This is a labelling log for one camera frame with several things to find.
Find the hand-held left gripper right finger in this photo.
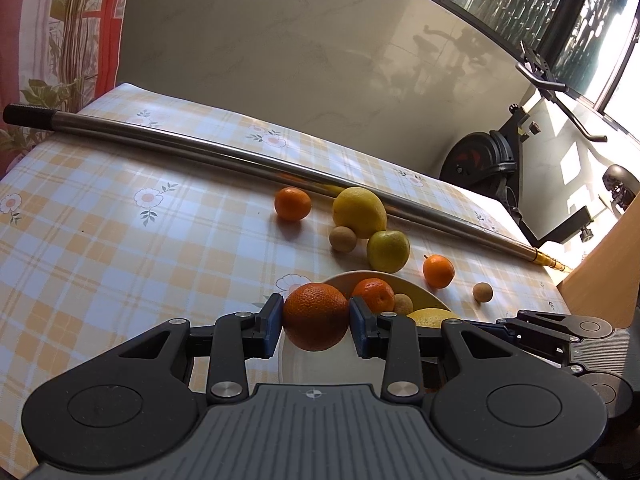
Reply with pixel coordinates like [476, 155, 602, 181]
[349, 297, 507, 404]

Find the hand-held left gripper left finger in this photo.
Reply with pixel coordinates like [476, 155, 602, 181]
[107, 294, 285, 404]

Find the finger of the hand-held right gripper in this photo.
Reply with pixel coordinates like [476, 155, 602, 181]
[462, 320, 577, 368]
[499, 309, 572, 335]

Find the small tangerine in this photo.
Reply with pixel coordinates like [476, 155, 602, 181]
[274, 187, 313, 222]
[422, 254, 456, 289]
[351, 277, 396, 314]

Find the large orange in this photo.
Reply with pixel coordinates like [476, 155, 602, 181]
[283, 282, 350, 352]

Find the white bowl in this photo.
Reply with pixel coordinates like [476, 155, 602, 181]
[276, 270, 453, 387]

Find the yellow lemon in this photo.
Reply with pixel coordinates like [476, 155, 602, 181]
[406, 308, 462, 329]

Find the green apple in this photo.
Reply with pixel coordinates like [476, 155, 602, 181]
[366, 230, 411, 273]

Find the wooden board panel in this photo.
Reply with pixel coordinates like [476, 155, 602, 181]
[560, 195, 640, 331]

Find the large yellow grapefruit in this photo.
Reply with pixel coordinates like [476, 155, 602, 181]
[332, 186, 388, 239]

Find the black exercise bike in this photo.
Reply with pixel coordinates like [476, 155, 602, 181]
[439, 40, 640, 262]

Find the checkered floral tablecloth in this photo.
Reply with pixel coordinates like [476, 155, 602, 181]
[0, 82, 574, 467]

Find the long metal pole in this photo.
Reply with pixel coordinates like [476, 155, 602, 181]
[2, 103, 572, 274]

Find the printed wall cloth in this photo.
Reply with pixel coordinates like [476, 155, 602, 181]
[0, 0, 139, 173]

